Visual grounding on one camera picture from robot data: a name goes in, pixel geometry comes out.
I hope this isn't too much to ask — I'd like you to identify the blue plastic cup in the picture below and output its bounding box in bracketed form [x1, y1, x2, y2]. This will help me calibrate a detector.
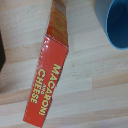
[94, 0, 128, 51]

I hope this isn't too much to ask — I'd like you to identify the orange macaroni and cheese carton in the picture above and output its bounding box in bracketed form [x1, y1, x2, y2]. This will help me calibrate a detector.
[22, 0, 70, 128]

